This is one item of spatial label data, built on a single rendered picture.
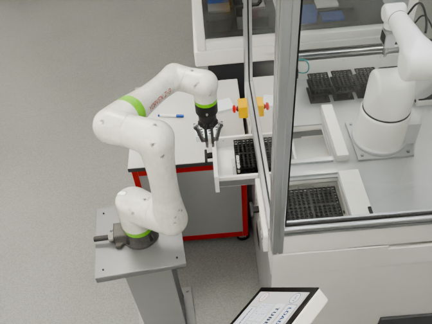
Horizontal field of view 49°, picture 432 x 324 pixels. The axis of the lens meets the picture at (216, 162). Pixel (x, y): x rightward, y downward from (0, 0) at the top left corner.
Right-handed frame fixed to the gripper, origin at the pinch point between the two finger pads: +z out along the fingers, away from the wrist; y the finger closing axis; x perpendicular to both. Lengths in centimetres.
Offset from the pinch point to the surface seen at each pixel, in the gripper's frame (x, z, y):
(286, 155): 58, -52, -22
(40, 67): -208, 94, 147
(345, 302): 58, 41, -51
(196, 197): -8.1, 45.2, 10.1
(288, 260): 58, 3, -26
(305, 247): 58, -4, -31
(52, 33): -264, 94, 146
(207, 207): -8, 55, 5
